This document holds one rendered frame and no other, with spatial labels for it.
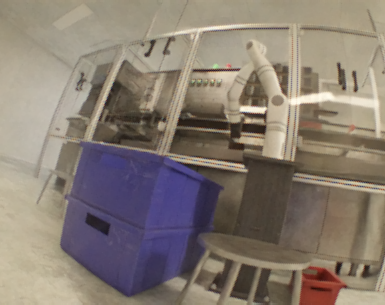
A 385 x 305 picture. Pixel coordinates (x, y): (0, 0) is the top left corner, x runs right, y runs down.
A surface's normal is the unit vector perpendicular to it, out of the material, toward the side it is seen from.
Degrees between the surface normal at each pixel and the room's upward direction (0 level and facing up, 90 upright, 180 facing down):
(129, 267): 90
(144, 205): 90
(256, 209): 90
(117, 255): 90
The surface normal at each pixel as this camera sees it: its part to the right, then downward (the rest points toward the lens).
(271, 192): -0.26, -0.26
